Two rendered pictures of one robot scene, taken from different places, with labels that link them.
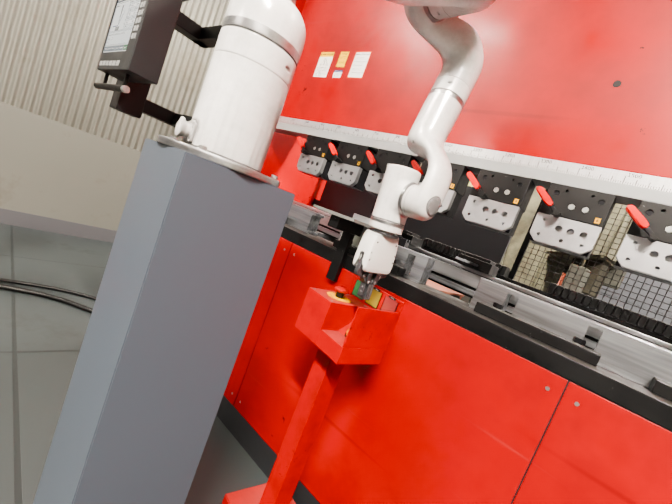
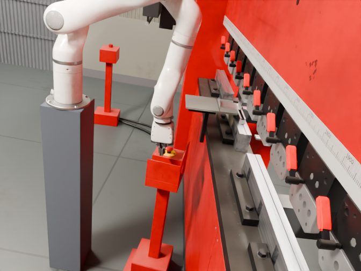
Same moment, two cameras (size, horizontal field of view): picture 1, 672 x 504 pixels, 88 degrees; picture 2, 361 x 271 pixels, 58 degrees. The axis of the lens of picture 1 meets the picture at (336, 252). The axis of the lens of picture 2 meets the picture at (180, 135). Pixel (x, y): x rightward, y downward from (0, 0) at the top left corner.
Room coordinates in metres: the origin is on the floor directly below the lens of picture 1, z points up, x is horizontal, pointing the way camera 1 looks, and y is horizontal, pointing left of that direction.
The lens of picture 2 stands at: (0.05, -1.13, 1.61)
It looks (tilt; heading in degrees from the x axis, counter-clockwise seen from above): 27 degrees down; 48
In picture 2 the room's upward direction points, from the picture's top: 9 degrees clockwise
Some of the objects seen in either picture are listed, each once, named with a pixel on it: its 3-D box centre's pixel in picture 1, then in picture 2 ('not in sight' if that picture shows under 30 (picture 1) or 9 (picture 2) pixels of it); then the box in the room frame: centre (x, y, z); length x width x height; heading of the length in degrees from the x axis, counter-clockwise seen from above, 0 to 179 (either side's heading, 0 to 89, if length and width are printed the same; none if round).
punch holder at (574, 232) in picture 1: (570, 221); (278, 118); (0.98, -0.57, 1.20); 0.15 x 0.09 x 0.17; 52
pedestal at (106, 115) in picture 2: not in sight; (108, 85); (1.56, 1.79, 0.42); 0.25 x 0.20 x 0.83; 142
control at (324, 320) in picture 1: (347, 314); (167, 163); (0.93, -0.09, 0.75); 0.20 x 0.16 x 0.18; 41
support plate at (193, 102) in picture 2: (355, 221); (210, 104); (1.21, -0.03, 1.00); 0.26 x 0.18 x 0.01; 142
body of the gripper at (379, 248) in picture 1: (378, 250); (162, 130); (0.86, -0.10, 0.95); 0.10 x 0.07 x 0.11; 131
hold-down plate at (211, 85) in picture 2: not in sight; (213, 87); (1.65, 0.39, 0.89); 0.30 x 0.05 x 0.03; 52
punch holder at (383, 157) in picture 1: (391, 176); (246, 68); (1.34, -0.10, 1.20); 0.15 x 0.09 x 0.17; 52
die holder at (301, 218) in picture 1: (280, 209); (223, 86); (1.67, 0.32, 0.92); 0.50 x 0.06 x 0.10; 52
